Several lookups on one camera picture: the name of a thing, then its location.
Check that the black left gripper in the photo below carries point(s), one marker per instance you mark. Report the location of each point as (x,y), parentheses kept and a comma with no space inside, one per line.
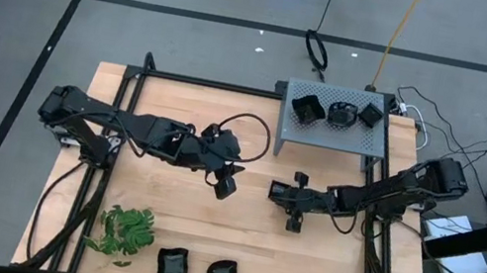
(191,147)

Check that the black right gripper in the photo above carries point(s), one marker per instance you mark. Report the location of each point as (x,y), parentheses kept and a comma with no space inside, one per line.
(312,200)

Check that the black wavy square mini plate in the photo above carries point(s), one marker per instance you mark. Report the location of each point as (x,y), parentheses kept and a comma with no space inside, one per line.
(308,110)
(173,265)

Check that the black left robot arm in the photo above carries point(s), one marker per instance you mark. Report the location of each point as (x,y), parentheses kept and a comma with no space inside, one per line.
(93,107)

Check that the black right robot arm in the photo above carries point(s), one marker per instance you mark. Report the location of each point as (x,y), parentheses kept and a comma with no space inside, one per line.
(448,175)

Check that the grey perforated metal shelf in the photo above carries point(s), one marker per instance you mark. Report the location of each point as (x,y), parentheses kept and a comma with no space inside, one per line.
(328,139)

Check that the green artificial leaf sprig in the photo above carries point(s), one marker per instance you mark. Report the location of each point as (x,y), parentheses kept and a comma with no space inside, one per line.
(126,231)

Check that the white box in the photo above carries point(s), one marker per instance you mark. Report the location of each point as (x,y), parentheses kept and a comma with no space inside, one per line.
(467,266)

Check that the black desk base bar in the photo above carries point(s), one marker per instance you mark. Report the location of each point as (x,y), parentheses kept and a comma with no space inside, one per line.
(482,239)

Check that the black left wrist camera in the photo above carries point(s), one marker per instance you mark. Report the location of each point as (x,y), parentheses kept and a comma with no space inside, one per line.
(212,132)

